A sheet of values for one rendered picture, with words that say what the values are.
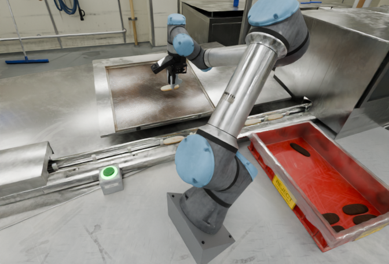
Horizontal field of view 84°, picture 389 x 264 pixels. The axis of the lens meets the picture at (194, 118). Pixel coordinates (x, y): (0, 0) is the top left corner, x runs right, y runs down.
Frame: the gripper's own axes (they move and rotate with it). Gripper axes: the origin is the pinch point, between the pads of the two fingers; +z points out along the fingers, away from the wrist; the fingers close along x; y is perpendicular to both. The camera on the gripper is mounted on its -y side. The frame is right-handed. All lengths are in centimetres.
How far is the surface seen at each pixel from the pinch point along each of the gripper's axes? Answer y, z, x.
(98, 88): -34.3, 5.5, 15.0
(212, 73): 31.3, 5.5, 9.0
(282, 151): 35, 6, -53
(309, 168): 39, 4, -65
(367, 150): 74, 4, -68
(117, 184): -36, 3, -44
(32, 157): -61, 1, -23
